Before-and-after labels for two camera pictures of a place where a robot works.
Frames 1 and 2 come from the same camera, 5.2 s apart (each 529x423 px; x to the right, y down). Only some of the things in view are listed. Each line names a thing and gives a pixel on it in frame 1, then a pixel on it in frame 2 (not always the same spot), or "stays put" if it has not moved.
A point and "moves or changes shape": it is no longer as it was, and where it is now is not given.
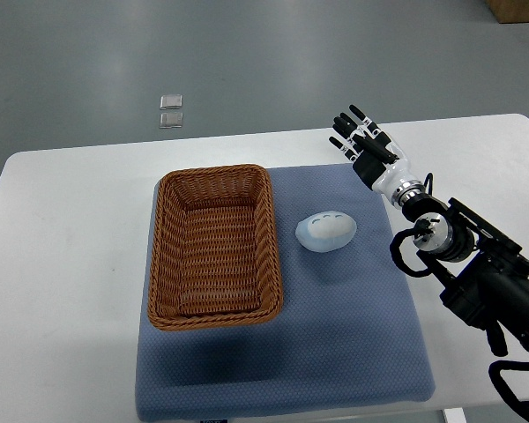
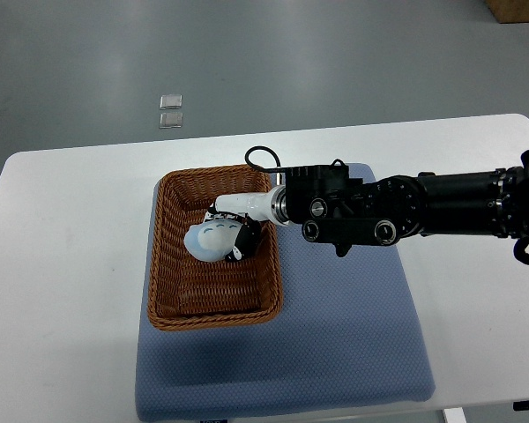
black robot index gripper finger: x=374 y=129 to x=212 y=216
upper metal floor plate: x=171 y=101 stays put
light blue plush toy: x=326 y=231 moves or changes shape
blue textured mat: x=342 y=337 stays put
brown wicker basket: x=214 y=256 stays put
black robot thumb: x=376 y=148 to x=247 y=240
